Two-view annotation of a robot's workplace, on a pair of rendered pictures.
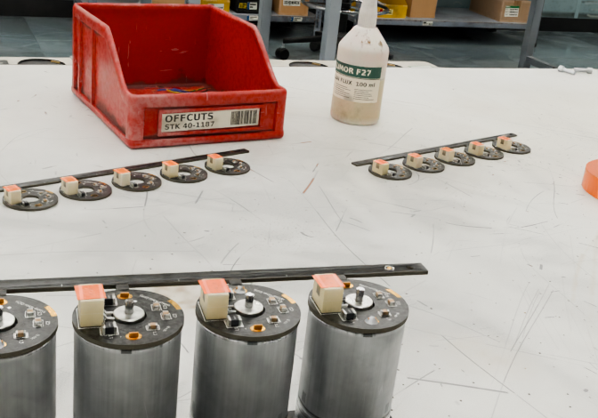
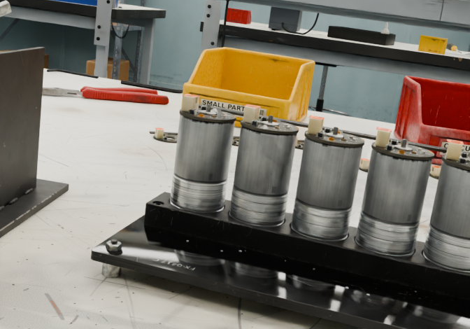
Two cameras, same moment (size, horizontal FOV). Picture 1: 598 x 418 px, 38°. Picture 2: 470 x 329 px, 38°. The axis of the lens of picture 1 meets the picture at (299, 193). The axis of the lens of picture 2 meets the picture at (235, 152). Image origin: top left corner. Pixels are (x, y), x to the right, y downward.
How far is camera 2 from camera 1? 13 cm
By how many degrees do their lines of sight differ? 34
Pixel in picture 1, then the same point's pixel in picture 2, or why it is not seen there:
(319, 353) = (441, 184)
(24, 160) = not seen: hidden behind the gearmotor
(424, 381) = not seen: outside the picture
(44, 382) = (282, 157)
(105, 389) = (311, 166)
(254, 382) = (394, 185)
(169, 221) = not seen: hidden behind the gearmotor
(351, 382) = (457, 204)
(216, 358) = (375, 167)
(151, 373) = (336, 162)
